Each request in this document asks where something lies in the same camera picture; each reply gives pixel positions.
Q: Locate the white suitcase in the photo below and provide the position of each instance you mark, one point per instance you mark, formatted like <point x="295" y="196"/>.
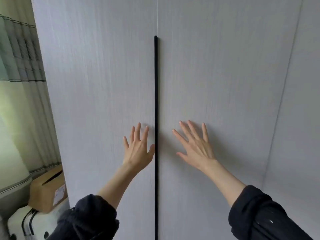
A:
<point x="35" y="222"/>

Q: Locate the person's left hand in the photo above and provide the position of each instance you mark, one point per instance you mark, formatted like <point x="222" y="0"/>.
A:
<point x="137" y="155"/>

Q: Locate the light grey wardrobe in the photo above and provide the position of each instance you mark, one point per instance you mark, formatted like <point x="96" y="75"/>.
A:
<point x="100" y="72"/>

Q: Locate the brown cardboard box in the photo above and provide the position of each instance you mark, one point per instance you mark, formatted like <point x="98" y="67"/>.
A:
<point x="45" y="192"/>

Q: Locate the person's right hand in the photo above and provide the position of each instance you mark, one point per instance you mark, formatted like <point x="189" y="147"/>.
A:
<point x="197" y="152"/>

